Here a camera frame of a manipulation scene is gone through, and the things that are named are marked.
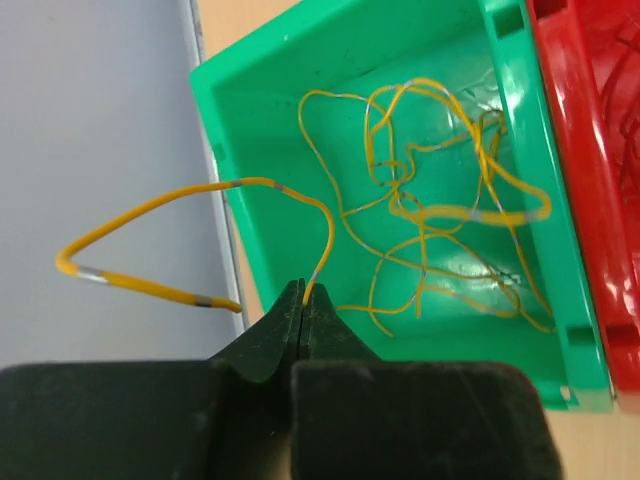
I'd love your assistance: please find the pulled-out yellow wire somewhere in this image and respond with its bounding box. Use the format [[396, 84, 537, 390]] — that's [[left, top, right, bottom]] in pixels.
[[297, 77, 556, 337]]

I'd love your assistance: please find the green bin near wall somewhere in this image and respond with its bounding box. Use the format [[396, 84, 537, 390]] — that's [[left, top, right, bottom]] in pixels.
[[191, 1, 613, 412]]

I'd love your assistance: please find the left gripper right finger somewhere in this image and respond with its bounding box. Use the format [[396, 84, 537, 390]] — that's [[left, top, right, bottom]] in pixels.
[[291, 285, 564, 479]]

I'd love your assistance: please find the red bin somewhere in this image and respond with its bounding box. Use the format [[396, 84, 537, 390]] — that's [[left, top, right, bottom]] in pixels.
[[527, 1, 639, 414]]

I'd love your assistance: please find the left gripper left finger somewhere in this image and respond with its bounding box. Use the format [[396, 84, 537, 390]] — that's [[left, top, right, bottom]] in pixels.
[[1, 280, 304, 479]]

